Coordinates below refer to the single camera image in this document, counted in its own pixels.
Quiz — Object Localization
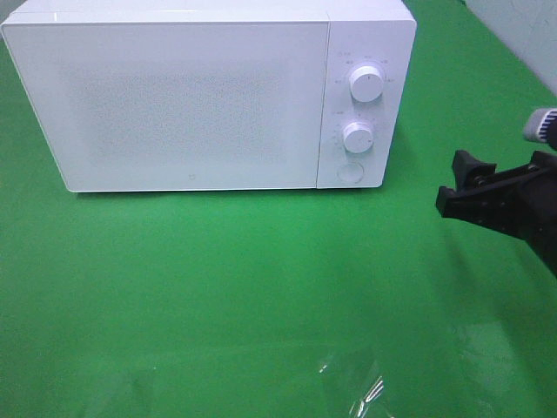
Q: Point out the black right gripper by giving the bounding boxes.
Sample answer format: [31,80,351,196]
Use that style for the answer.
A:
[436,150,556,273]

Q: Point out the white microwave oven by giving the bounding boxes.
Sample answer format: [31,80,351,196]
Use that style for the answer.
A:
[1,1,417,192]

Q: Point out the green table cloth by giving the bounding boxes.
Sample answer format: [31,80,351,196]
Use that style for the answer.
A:
[1,1,556,417]

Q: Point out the clear plastic tape patch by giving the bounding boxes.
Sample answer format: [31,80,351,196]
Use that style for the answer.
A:
[316,323,521,417]

